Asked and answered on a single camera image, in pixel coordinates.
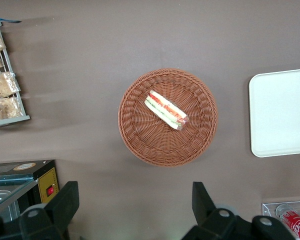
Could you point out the black glass food warmer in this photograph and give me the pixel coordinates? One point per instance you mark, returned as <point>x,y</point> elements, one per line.
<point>17,175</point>

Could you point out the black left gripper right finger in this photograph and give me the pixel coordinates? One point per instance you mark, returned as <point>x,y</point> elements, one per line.
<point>205,207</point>

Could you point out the clear acrylic can holder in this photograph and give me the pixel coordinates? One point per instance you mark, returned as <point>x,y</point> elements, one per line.
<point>268,208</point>

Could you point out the plastic-wrapped triangle sandwich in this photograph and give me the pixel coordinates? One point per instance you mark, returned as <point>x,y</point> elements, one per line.
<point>165,110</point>

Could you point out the red rocker power switch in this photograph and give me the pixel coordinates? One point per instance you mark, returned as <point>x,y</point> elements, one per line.
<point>50,191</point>

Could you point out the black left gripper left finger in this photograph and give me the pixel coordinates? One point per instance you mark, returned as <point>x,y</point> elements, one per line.
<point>60,202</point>

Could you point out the round brown wicker basket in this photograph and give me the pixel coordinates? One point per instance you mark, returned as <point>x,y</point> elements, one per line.
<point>150,140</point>

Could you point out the red cola can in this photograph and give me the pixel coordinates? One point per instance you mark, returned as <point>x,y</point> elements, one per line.
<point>298,223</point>

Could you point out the white plastic tray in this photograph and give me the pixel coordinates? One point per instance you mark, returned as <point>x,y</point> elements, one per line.
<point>282,112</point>

